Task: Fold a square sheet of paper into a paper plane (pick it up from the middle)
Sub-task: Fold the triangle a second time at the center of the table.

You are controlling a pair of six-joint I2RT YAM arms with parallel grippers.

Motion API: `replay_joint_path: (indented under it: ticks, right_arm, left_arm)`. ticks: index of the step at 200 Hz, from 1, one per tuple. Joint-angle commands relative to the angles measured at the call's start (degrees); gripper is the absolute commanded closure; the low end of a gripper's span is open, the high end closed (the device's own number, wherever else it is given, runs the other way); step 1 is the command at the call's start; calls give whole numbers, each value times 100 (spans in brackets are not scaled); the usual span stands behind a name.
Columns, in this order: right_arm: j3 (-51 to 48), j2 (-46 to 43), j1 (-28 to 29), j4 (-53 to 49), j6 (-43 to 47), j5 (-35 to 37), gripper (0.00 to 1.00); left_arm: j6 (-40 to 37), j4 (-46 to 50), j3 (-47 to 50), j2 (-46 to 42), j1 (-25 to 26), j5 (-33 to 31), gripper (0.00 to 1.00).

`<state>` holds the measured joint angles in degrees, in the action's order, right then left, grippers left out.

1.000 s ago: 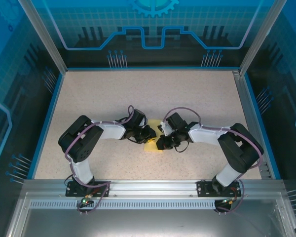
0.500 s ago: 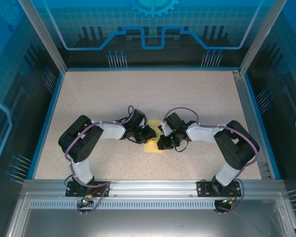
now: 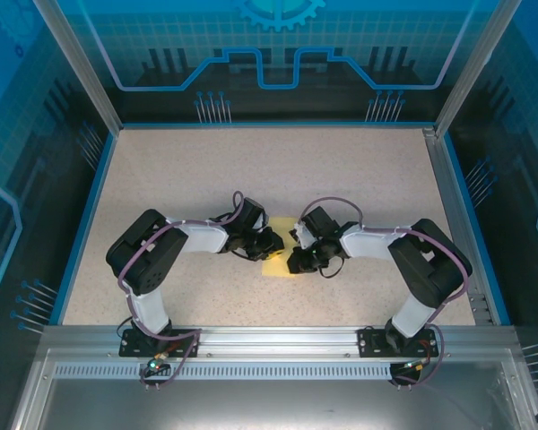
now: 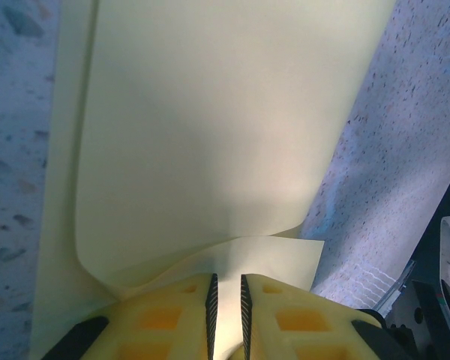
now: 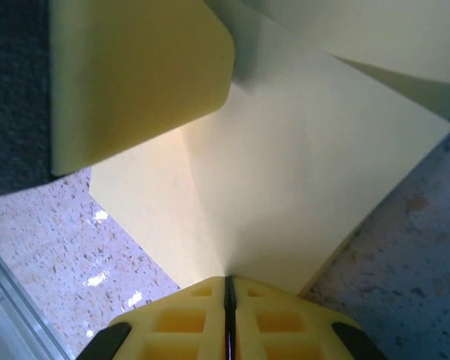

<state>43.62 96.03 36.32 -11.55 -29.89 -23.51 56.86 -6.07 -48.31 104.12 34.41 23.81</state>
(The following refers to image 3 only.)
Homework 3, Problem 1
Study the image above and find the yellow paper sheet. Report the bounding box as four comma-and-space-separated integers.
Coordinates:
260, 216, 299, 280

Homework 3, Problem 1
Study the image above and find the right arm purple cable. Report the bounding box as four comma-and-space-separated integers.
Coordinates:
299, 196, 473, 390

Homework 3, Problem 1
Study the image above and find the blue printed gear panel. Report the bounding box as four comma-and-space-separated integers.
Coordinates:
69, 0, 481, 125

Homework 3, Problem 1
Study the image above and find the aluminium side rail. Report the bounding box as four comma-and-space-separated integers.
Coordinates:
422, 126, 497, 327

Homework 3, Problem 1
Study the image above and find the blue printed side panel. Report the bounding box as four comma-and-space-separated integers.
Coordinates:
447, 0, 538, 430
0, 0, 117, 430

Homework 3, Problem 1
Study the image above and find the metal sheet tray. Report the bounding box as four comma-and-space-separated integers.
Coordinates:
8, 348, 538, 430

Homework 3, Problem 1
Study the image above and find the connector with green light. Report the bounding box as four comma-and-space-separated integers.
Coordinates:
398, 357, 433, 375
143, 351, 170, 376

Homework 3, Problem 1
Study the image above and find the aluminium mounting rail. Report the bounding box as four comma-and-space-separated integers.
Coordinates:
39, 325, 519, 359

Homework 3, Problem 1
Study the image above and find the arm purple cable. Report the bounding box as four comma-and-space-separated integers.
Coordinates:
299, 196, 473, 390
116, 190, 247, 391

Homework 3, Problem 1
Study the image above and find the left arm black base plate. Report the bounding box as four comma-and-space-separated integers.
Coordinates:
118, 328, 203, 359

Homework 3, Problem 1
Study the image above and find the slotted metal cable duct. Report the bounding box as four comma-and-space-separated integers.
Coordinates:
53, 363, 398, 382

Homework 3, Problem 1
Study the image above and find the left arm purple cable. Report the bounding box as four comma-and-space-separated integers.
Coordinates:
116, 190, 247, 391

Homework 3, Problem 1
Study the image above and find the right gripper thin black cable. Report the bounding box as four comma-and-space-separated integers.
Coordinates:
316, 255, 347, 280

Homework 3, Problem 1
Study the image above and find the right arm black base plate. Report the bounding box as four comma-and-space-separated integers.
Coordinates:
357, 326, 437, 359

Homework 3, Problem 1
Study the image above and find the blue table border trim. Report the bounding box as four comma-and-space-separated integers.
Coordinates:
48, 119, 513, 327

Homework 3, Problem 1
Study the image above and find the aluminium frame post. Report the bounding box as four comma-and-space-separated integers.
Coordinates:
30, 0, 126, 135
432, 0, 521, 138

